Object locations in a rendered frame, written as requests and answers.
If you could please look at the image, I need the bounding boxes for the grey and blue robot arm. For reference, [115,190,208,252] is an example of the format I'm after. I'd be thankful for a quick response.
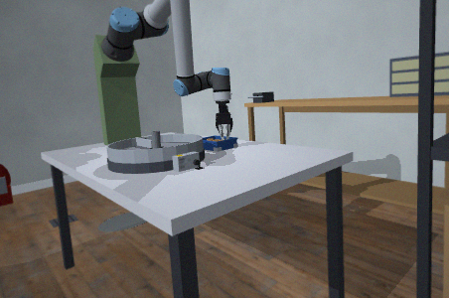
[101,0,232,101]

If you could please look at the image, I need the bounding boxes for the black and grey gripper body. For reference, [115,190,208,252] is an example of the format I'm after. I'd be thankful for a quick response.
[216,100,230,124]

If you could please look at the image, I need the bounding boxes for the grey round turntable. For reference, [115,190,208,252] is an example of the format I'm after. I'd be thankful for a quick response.
[106,134,205,174]

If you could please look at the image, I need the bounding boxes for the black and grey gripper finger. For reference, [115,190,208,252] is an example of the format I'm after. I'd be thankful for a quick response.
[225,118,233,140]
[216,121,225,140]

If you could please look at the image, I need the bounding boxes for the blue crate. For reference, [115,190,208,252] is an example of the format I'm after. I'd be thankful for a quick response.
[203,135,238,152]

